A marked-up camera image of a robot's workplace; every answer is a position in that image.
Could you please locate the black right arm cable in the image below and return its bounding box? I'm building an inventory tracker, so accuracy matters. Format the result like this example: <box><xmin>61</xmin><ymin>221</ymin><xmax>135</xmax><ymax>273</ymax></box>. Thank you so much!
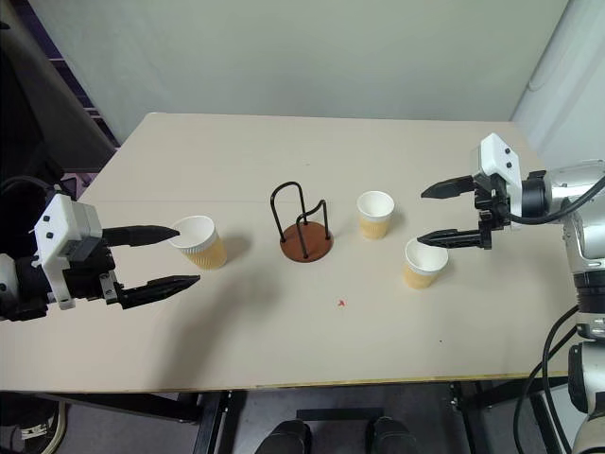
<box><xmin>506</xmin><ymin>174</ymin><xmax>605</xmax><ymax>226</ymax></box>

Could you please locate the dark rounded shape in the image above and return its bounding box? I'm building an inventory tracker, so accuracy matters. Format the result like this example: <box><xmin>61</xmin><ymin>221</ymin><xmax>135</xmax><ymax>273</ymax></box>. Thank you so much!
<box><xmin>256</xmin><ymin>417</ymin><xmax>314</xmax><ymax>454</ymax></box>
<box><xmin>368</xmin><ymin>415</ymin><xmax>413</xmax><ymax>454</ymax></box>

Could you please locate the black robot body cable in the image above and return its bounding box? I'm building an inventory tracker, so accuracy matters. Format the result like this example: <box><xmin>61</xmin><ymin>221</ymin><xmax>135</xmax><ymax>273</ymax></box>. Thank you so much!
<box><xmin>513</xmin><ymin>305</ymin><xmax>583</xmax><ymax>454</ymax></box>

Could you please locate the tan ribbed paper cup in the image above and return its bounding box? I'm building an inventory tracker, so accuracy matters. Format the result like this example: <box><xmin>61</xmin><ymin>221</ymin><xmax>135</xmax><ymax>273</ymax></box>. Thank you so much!
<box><xmin>168</xmin><ymin>215</ymin><xmax>229</xmax><ymax>272</ymax></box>
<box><xmin>402</xmin><ymin>237</ymin><xmax>450</xmax><ymax>290</ymax></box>
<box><xmin>355</xmin><ymin>190</ymin><xmax>396</xmax><ymax>241</ymax></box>

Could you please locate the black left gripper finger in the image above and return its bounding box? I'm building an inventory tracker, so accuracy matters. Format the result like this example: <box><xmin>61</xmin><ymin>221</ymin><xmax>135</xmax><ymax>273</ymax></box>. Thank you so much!
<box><xmin>100</xmin><ymin>224</ymin><xmax>182</xmax><ymax>249</ymax></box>
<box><xmin>117</xmin><ymin>274</ymin><xmax>202</xmax><ymax>311</ymax></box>

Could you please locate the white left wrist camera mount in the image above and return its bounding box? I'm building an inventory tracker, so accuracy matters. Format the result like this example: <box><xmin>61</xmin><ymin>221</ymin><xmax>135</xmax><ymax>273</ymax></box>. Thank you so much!
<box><xmin>33</xmin><ymin>192</ymin><xmax>103</xmax><ymax>311</ymax></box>

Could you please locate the black white sneaker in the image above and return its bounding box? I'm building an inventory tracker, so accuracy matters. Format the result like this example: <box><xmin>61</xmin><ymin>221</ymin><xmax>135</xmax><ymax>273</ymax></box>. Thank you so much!
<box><xmin>0</xmin><ymin>393</ymin><xmax>68</xmax><ymax>454</ymax></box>

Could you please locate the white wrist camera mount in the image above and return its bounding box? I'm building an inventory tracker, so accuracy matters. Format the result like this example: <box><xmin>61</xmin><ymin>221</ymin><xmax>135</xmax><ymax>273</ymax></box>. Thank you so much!
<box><xmin>474</xmin><ymin>132</ymin><xmax>525</xmax><ymax>218</ymax></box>
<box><xmin>33</xmin><ymin>192</ymin><xmax>103</xmax><ymax>311</ymax></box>

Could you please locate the black metal table frame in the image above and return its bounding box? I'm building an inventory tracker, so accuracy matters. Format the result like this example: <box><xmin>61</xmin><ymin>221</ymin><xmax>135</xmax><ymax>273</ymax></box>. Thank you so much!
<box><xmin>44</xmin><ymin>376</ymin><xmax>571</xmax><ymax>454</ymax></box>

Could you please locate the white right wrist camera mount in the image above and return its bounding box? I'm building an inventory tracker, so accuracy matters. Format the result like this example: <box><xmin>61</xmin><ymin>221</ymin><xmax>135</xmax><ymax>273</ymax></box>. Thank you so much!
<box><xmin>474</xmin><ymin>132</ymin><xmax>525</xmax><ymax>218</ymax></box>

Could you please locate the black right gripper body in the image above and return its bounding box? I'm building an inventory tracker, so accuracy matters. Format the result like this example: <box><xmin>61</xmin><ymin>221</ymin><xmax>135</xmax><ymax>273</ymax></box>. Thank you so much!
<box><xmin>473</xmin><ymin>172</ymin><xmax>515</xmax><ymax>251</ymax></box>

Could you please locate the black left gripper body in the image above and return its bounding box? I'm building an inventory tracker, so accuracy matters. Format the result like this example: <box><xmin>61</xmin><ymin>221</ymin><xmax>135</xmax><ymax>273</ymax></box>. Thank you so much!
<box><xmin>61</xmin><ymin>237</ymin><xmax>126</xmax><ymax>309</ymax></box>

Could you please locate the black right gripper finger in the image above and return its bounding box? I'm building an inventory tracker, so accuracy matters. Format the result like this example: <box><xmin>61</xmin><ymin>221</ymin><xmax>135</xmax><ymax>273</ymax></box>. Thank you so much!
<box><xmin>420</xmin><ymin>175</ymin><xmax>476</xmax><ymax>201</ymax></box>
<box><xmin>416</xmin><ymin>228</ymin><xmax>483</xmax><ymax>251</ymax></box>

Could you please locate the wire cup holder brown base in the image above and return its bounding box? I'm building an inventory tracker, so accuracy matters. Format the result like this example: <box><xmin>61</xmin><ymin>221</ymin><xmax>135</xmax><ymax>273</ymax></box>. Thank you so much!
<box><xmin>269</xmin><ymin>180</ymin><xmax>336</xmax><ymax>263</ymax></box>

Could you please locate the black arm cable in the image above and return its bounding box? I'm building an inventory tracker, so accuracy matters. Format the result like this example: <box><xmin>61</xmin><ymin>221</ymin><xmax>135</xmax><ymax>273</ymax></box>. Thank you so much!
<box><xmin>0</xmin><ymin>175</ymin><xmax>61</xmax><ymax>201</ymax></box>
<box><xmin>506</xmin><ymin>174</ymin><xmax>605</xmax><ymax>226</ymax></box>

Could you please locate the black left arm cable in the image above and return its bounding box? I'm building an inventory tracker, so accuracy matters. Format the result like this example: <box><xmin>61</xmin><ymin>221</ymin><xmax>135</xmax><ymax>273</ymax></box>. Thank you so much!
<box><xmin>0</xmin><ymin>175</ymin><xmax>61</xmax><ymax>201</ymax></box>

